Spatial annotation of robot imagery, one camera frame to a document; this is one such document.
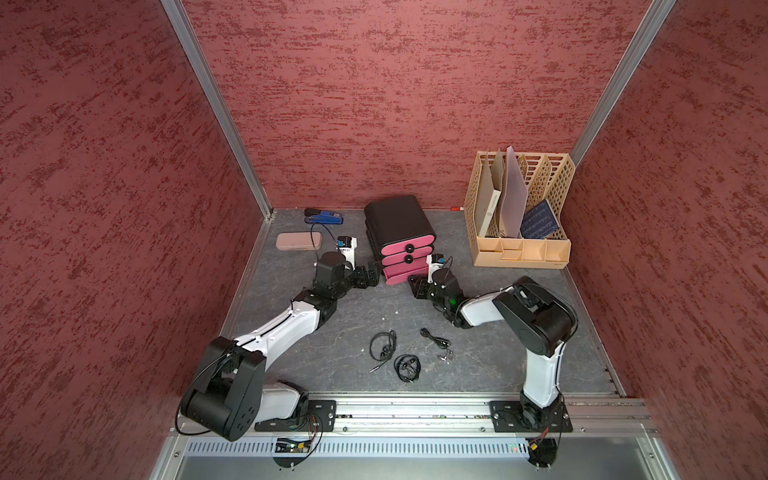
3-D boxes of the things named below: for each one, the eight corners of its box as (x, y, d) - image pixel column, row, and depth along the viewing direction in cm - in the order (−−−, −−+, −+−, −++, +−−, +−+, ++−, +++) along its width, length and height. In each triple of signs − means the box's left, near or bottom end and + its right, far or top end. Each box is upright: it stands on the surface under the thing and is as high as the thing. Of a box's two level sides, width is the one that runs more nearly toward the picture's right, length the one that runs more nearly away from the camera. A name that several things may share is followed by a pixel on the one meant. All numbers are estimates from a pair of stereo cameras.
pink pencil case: (276, 250, 111) (273, 244, 108) (280, 237, 115) (277, 232, 112) (320, 250, 111) (319, 245, 108) (323, 238, 115) (321, 232, 112)
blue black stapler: (304, 224, 119) (302, 218, 116) (307, 214, 122) (305, 208, 120) (343, 224, 119) (341, 218, 116) (344, 214, 123) (343, 208, 120)
